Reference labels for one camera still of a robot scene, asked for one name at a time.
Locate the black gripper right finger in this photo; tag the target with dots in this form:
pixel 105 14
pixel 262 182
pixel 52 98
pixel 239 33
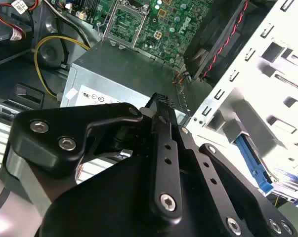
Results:
pixel 218 197

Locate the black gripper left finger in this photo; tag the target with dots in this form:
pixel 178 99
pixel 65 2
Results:
pixel 64 118

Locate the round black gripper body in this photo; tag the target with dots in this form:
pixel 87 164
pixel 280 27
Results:
pixel 101 202

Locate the hard disk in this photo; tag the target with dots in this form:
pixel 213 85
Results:
pixel 252 160

